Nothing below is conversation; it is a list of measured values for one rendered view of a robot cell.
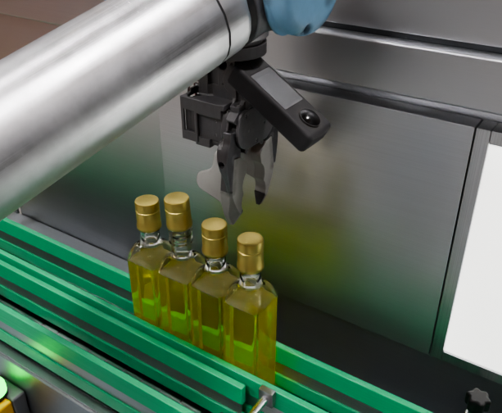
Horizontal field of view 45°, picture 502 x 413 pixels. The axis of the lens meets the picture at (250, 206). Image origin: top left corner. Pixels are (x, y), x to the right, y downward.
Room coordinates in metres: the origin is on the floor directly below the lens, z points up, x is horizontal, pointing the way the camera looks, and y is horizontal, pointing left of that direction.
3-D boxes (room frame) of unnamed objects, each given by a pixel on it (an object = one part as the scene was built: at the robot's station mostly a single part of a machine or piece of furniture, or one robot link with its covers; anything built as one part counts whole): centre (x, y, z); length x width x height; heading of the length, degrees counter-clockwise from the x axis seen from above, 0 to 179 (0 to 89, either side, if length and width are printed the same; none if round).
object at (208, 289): (0.67, 0.05, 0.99); 0.06 x 0.06 x 0.21; 55
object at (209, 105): (0.65, 0.02, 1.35); 0.09 x 0.08 x 0.12; 55
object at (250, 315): (0.63, 0.00, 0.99); 0.06 x 0.06 x 0.21; 55
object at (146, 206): (0.73, 0.15, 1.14); 0.04 x 0.04 x 0.04
